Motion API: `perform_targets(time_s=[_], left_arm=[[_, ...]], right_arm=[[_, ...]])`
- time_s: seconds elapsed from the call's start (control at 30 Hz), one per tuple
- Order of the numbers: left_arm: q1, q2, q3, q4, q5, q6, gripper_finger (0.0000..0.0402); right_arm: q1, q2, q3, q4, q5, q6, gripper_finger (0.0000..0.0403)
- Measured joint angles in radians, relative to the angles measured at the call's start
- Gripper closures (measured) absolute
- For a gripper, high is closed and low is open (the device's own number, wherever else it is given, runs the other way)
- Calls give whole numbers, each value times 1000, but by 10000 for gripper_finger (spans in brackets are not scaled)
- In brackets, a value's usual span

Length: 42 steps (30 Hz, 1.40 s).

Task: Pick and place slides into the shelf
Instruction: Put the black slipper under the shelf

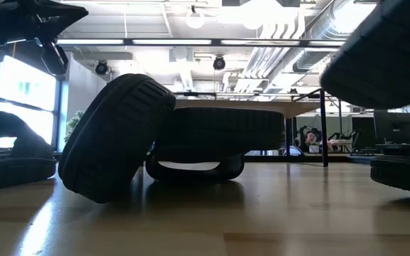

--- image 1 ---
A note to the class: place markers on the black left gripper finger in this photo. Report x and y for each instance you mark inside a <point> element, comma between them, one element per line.
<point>71,16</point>

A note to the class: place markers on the black tire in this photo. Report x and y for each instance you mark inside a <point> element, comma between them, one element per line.
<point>112,142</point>
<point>404,174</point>
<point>219,131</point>

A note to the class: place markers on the black tire aloft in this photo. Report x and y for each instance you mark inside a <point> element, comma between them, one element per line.
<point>386,60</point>

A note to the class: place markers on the black ceiling spotlight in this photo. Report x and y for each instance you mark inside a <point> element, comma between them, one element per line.
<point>101,67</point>
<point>219,63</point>

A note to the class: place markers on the large bright window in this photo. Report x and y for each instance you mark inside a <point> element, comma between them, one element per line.
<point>27,85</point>

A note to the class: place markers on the black bar with light strips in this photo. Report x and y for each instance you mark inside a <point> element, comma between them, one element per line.
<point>173,42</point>

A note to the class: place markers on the green potted plant woven pot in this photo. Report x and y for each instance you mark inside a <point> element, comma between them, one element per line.
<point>74,124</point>

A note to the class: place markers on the white round ceiling lamp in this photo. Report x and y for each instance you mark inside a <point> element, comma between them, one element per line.
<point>195,19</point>

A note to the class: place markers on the person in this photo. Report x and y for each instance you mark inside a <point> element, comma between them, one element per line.
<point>311,137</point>

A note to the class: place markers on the large black monitor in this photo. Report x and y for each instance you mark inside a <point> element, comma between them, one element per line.
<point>395,128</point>

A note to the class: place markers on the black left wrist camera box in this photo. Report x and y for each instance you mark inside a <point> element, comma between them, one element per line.
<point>55,58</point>

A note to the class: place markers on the wooden shelf black metal frame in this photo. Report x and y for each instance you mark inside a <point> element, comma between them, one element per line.
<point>247,106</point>

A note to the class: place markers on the silver ventilation duct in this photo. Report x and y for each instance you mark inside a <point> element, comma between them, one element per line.
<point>315,39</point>

